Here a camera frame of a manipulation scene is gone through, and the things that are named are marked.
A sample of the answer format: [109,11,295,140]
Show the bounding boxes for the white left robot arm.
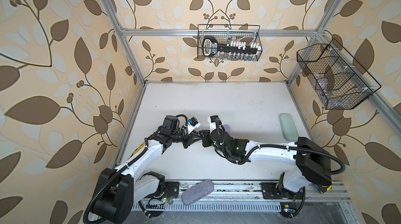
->
[82,114,200,224]

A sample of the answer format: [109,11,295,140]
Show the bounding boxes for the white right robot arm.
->
[199,129,346,194]

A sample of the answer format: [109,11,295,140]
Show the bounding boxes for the grey felt glasses case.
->
[181,179,214,206]

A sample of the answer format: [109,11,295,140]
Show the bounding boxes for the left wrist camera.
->
[187,117,201,134]

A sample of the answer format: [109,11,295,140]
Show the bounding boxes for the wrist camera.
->
[187,117,201,134]
[208,115,221,132]

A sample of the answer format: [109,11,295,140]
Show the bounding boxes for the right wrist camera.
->
[208,115,221,132]

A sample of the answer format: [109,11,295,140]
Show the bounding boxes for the black socket holder rail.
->
[200,36,262,59]

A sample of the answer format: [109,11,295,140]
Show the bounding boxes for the black wire basket back wall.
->
[197,24,263,62]

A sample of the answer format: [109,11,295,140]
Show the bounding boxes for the black wire basket wall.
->
[197,24,263,62]
[297,38,382,110]

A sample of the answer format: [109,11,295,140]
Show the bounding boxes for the black wire basket right wall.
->
[297,38,382,110]

